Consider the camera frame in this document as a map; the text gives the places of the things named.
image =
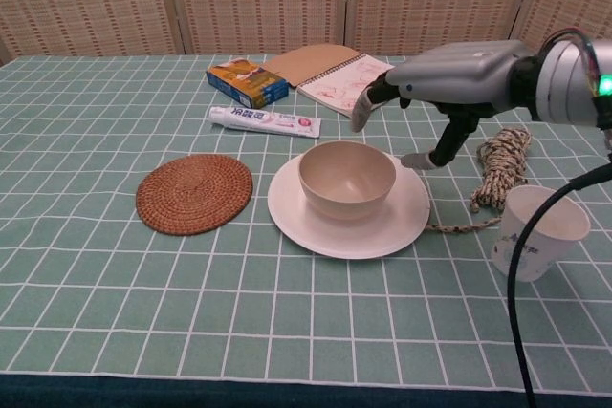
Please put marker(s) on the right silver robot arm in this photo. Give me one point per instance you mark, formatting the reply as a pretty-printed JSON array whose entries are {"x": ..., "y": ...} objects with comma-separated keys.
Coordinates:
[{"x": 571, "y": 80}]

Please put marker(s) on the white toothpaste tube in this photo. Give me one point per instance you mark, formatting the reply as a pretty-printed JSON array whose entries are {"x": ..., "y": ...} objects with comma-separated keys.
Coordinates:
[{"x": 264, "y": 122}]

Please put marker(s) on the white printed paper cup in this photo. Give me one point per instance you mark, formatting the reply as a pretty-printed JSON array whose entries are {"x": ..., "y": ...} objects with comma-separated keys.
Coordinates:
[{"x": 542, "y": 241}]

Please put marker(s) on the spiral notebook with red drawings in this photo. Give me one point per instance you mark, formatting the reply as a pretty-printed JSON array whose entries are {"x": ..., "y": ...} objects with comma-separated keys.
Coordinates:
[{"x": 320, "y": 69}]

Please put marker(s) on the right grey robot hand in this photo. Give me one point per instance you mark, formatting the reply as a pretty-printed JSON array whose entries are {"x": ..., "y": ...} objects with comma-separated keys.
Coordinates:
[{"x": 459, "y": 73}]

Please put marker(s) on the green checked tablecloth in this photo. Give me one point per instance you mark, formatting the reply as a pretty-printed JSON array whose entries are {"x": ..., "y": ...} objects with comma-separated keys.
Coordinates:
[{"x": 143, "y": 284}]

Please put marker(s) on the white paper plate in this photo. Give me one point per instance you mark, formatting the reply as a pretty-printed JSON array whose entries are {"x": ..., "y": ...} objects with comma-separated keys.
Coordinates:
[{"x": 411, "y": 217}]

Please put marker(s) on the round woven rattan coaster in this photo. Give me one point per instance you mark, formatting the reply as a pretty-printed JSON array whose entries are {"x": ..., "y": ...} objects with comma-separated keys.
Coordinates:
[{"x": 194, "y": 194}]

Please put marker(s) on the beige bowl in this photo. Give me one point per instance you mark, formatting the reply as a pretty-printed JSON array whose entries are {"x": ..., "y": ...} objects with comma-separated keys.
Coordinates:
[{"x": 347, "y": 178}]

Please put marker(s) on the blue and yellow box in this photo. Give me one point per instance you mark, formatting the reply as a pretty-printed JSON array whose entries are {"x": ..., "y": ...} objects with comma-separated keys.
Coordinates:
[{"x": 247, "y": 83}]

